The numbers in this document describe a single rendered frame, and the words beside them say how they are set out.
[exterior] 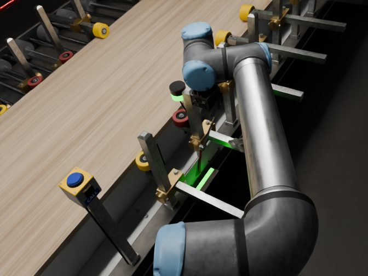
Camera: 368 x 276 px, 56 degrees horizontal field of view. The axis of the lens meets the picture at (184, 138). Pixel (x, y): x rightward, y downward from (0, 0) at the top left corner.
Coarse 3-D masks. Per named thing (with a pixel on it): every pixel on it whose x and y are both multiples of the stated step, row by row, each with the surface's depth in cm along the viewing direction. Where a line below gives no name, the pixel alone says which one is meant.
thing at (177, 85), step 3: (177, 81) 127; (180, 81) 127; (171, 84) 126; (174, 84) 126; (177, 84) 126; (180, 84) 125; (183, 84) 125; (171, 87) 125; (174, 87) 125; (177, 87) 125; (180, 87) 124; (174, 90) 124; (177, 90) 124; (180, 102) 131; (183, 102) 128
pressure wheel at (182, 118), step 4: (176, 112) 147; (180, 112) 147; (184, 112) 147; (172, 116) 146; (176, 116) 146; (180, 116) 145; (184, 116) 146; (176, 120) 144; (180, 120) 144; (184, 120) 143; (176, 124) 145; (180, 124) 144; (184, 124) 144; (188, 124) 146
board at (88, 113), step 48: (144, 0) 222; (192, 0) 211; (240, 0) 200; (96, 48) 194; (144, 48) 185; (48, 96) 173; (96, 96) 166; (144, 96) 159; (0, 144) 156; (48, 144) 150; (96, 144) 144; (0, 192) 137; (48, 192) 132; (0, 240) 122; (48, 240) 118
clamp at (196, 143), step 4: (204, 120) 146; (204, 124) 145; (204, 128) 143; (208, 128) 143; (212, 128) 144; (204, 132) 142; (192, 136) 142; (204, 136) 141; (192, 140) 140; (196, 140) 140; (200, 140) 139; (204, 140) 142; (208, 140) 145; (188, 144) 142; (192, 144) 140; (196, 144) 139; (192, 148) 143; (196, 148) 141
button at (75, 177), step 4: (76, 172) 92; (68, 176) 91; (72, 176) 91; (76, 176) 91; (80, 176) 91; (68, 180) 91; (72, 180) 90; (76, 180) 90; (80, 180) 90; (68, 184) 90; (72, 184) 90; (76, 184) 90
